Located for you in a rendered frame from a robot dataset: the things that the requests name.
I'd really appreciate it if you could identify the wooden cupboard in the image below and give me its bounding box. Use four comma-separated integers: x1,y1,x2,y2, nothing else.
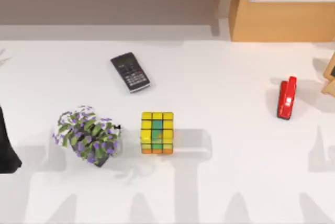
228,0,335,43

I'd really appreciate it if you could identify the black calculator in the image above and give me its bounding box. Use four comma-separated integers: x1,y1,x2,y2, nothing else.
110,52,152,94

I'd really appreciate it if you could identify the wooden framed blackboard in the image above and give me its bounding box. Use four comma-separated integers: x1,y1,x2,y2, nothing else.
320,51,335,95

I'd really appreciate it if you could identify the yellow and green puzzle cube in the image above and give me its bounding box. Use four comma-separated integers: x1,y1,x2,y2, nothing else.
140,111,175,155

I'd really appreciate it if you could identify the purple flower potted plant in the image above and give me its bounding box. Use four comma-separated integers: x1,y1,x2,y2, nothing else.
51,105,124,168

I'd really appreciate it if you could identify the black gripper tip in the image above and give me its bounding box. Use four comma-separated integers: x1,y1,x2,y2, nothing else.
0,105,23,174

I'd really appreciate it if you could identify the red stapler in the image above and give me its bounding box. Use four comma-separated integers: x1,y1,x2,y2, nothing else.
276,75,298,120

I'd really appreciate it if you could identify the long metal handle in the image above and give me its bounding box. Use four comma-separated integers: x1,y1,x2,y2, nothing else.
247,0,335,4

